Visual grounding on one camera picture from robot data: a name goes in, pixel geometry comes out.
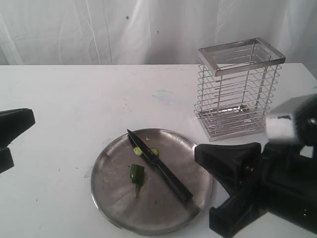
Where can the green pepper with stem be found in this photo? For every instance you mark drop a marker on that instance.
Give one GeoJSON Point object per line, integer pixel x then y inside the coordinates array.
{"type": "Point", "coordinates": [137, 177]}

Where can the black knife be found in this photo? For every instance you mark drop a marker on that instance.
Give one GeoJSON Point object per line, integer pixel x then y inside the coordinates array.
{"type": "Point", "coordinates": [180, 190]}

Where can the white backdrop curtain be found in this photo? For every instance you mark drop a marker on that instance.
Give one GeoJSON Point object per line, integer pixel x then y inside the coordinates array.
{"type": "Point", "coordinates": [150, 31]}

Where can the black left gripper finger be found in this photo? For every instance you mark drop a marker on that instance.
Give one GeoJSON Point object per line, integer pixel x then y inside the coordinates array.
{"type": "Point", "coordinates": [6, 160]}
{"type": "Point", "coordinates": [13, 123]}

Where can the wire metal utensil holder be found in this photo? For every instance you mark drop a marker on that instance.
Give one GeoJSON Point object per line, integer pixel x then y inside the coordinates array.
{"type": "Point", "coordinates": [235, 87]}

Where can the cut green pepper slice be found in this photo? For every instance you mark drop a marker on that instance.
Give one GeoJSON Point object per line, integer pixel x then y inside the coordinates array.
{"type": "Point", "coordinates": [137, 151]}

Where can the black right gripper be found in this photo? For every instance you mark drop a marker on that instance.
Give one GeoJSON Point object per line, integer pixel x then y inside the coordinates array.
{"type": "Point", "coordinates": [279, 180]}

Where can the round steel plate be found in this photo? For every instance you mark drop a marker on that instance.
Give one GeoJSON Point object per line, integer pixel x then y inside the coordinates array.
{"type": "Point", "coordinates": [157, 210]}

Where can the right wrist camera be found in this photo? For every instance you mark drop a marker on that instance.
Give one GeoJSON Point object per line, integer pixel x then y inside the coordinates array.
{"type": "Point", "coordinates": [294, 122]}

